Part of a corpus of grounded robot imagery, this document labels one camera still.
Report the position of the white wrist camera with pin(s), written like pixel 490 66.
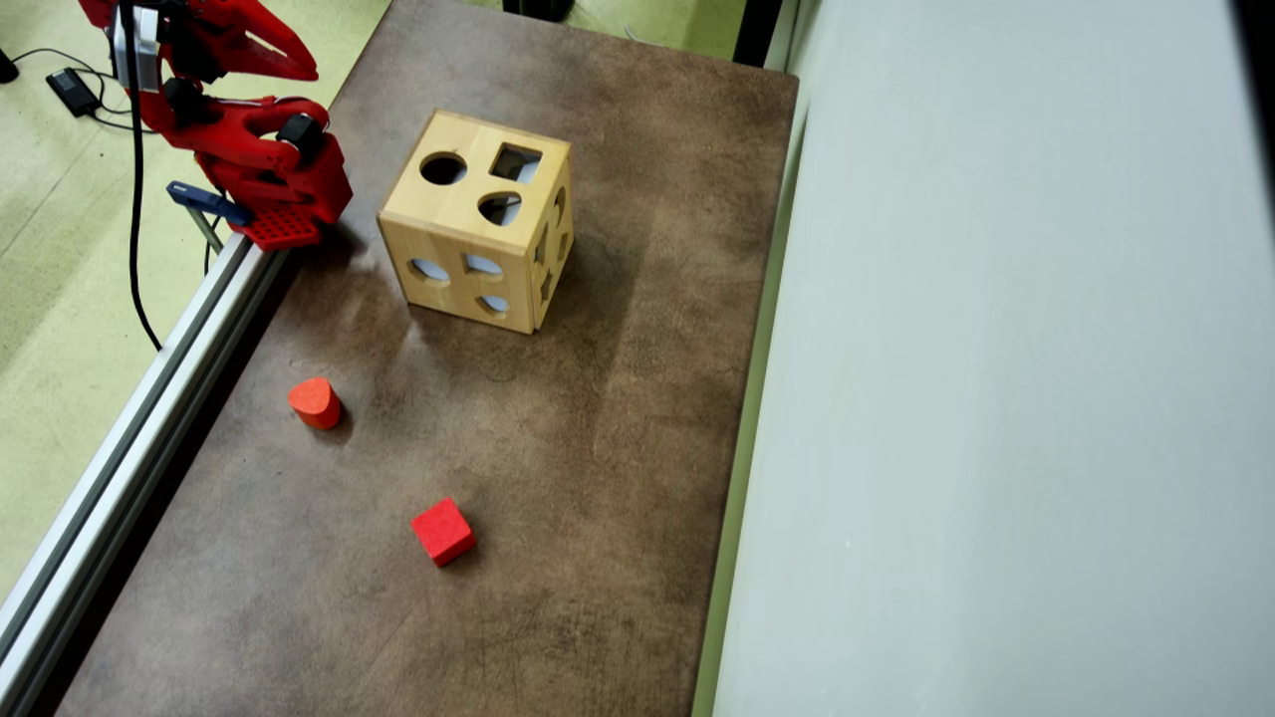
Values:
pixel 144 50

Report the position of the black power adapter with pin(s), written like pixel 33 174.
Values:
pixel 73 90

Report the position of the aluminium profile rail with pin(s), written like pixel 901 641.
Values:
pixel 129 448

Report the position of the blue table clamp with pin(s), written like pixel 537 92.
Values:
pixel 204 199

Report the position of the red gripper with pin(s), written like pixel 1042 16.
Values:
pixel 261 40

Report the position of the red wooden cube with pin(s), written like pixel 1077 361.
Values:
pixel 443 533

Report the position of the black plug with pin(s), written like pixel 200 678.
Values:
pixel 6 66

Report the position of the red robot arm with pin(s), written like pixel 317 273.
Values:
pixel 239 144

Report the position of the wooden shape sorter box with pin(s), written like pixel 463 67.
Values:
pixel 448 214

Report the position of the black furniture foot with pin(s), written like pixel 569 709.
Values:
pixel 538 8

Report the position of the red rounded wooden block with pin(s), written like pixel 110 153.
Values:
pixel 315 403

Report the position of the black vertical post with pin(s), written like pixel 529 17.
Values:
pixel 757 30

